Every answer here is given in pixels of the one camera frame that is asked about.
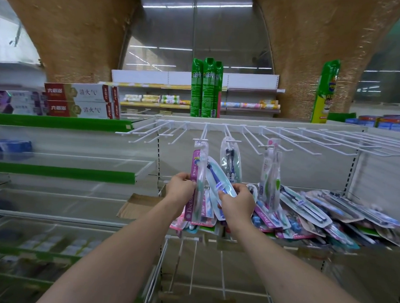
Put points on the clear green toothbrush pack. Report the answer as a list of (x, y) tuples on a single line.
[(276, 185)]

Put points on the white purple toothpaste box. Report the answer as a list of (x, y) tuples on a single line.
[(21, 109), (22, 97)]

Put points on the person's left forearm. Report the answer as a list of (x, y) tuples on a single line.
[(117, 261)]

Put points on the red white toothpaste box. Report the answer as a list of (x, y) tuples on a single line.
[(115, 94), (117, 111), (87, 93), (90, 110)]

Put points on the green yellow spray can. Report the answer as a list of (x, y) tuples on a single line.
[(324, 95)]

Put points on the pile of toothbrush packs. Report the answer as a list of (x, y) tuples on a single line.
[(315, 209)]

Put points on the person's left hand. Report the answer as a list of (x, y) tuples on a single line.
[(180, 191)]

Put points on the person's right hand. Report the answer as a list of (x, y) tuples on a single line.
[(239, 206)]

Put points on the row of colourful wrap rolls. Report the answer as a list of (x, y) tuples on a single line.
[(247, 105)]

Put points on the clear pink-topped toothbrush pack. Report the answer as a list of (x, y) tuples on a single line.
[(265, 171)]

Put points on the oval blue toothbrush pack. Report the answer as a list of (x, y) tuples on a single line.
[(218, 180)]

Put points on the oval twin black toothbrush pack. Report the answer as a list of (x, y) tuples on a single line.
[(231, 157), (240, 170)]

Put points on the person's right forearm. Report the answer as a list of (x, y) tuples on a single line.
[(281, 273)]

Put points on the pink label toothbrush pack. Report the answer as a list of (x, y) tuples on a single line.
[(199, 169)]

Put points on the white shelf unit yellow strips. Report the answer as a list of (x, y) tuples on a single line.
[(140, 77)]

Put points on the green spray can red side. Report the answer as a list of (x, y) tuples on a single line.
[(218, 91)]

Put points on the woven brown column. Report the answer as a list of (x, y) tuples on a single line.
[(321, 39), (76, 31)]

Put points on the blue product box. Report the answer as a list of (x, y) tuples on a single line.
[(10, 146)]

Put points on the brown cardboard tray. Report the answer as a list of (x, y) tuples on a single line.
[(136, 206)]

